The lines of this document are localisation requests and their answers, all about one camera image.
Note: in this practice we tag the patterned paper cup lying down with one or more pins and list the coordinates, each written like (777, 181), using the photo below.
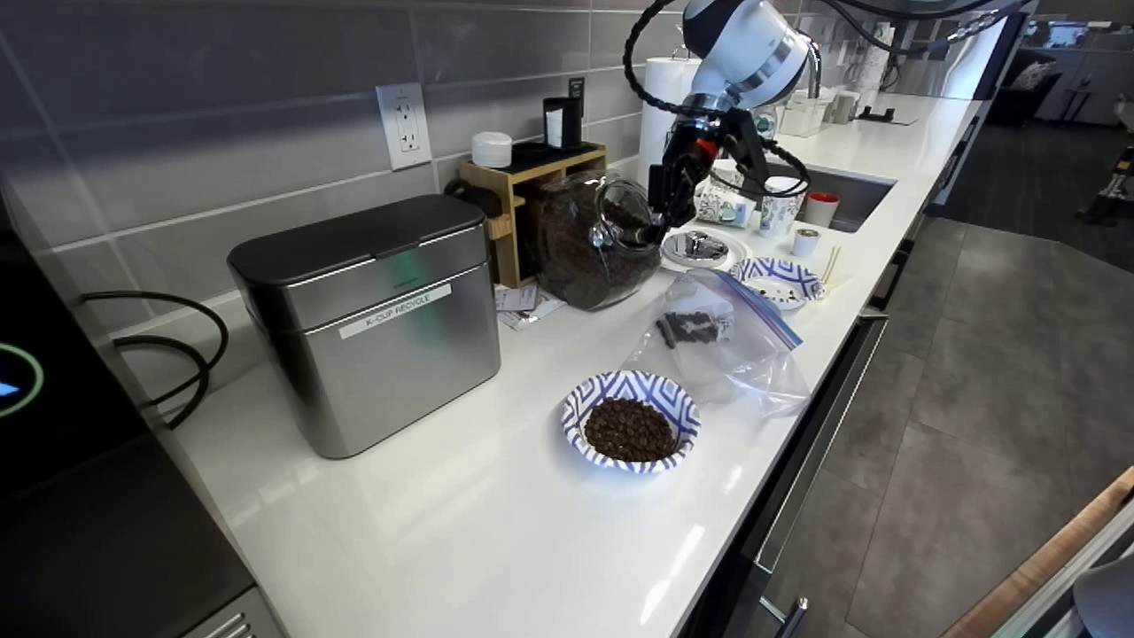
(727, 208)

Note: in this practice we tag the white wall power outlet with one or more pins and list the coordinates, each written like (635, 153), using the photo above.
(406, 124)

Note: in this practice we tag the black coffee machine appliance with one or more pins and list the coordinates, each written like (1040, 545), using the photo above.
(56, 496)

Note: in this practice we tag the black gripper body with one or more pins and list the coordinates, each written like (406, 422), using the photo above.
(704, 138)

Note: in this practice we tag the stainless steel lidded bin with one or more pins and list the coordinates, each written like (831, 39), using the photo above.
(375, 332)

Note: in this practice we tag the glass jar of coffee beans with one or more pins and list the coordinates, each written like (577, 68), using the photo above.
(587, 253)

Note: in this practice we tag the wooden countertop rack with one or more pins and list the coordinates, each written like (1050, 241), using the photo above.
(509, 201)

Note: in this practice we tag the dark kitchen sink basin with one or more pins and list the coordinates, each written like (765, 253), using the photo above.
(861, 196)

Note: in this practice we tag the patterned paper cup standing upright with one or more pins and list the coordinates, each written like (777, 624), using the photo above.
(779, 208)

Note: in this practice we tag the small white capped jar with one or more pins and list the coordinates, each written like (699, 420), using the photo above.
(495, 150)

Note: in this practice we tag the wooden board edge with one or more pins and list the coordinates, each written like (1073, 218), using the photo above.
(1027, 567)

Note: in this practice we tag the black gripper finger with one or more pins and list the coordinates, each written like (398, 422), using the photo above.
(659, 188)
(688, 196)

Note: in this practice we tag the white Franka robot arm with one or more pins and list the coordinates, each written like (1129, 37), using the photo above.
(750, 47)

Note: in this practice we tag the white bowl with metal cup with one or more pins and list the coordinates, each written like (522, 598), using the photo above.
(705, 250)

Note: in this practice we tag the black bottles on rack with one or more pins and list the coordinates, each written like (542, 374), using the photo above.
(563, 116)

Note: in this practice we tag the crumpled papers beside jar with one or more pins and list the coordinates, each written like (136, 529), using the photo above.
(519, 302)

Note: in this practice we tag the red and white small cup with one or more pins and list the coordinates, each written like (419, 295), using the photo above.
(821, 211)

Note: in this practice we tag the grey round object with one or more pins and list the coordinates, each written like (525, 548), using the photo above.
(1106, 601)

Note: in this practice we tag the white coffee pod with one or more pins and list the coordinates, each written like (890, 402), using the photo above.
(806, 241)

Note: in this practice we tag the bean-filled blue patterned paper bowl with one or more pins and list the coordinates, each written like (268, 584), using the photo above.
(629, 425)

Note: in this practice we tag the clear zip bag with beans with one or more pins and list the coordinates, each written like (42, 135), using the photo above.
(721, 343)

